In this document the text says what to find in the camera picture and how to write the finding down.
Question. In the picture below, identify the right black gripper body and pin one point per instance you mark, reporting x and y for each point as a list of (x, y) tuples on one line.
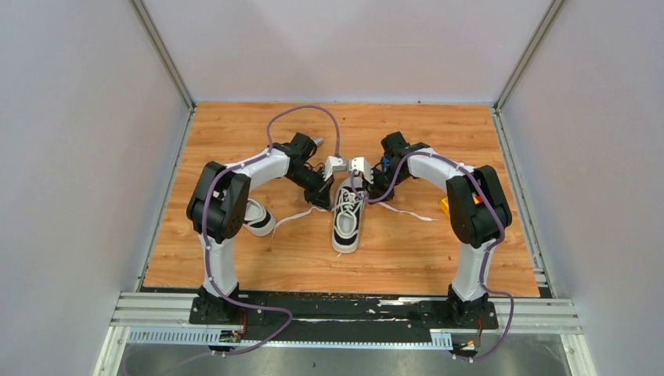
[(383, 181)]

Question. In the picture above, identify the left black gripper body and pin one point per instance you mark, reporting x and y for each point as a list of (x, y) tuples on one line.
[(312, 183)]

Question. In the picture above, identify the black white sneaker with laces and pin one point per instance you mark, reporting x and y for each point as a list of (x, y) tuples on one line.
[(347, 211)]

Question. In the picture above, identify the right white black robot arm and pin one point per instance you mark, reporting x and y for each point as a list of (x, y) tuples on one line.
[(476, 204)]

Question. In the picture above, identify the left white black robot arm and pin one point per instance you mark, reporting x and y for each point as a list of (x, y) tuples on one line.
[(219, 207)]

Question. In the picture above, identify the yellow green building block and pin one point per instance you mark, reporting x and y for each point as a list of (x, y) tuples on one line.
[(444, 205)]

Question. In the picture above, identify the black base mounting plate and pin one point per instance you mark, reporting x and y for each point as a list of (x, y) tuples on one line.
[(304, 317)]

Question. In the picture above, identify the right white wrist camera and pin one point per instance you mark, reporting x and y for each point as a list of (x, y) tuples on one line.
[(362, 168)]

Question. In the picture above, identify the aluminium frame rail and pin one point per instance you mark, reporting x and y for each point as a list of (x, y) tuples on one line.
[(531, 316)]

